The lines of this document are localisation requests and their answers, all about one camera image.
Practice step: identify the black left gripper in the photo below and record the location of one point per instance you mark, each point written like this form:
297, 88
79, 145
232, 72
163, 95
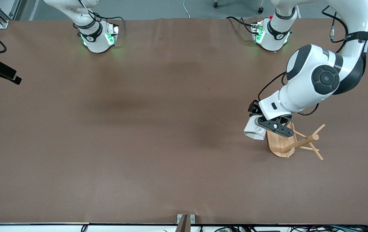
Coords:
253, 108

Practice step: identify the white faceted cup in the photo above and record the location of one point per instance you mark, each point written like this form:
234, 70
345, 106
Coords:
253, 130

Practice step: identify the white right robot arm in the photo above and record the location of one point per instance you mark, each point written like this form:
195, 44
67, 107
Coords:
95, 38

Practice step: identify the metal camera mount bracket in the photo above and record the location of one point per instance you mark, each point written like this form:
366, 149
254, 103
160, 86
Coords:
184, 222

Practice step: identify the wooden cup rack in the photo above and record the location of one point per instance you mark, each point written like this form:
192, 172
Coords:
280, 145

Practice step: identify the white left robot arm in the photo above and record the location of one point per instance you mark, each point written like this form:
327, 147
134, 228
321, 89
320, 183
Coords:
309, 87

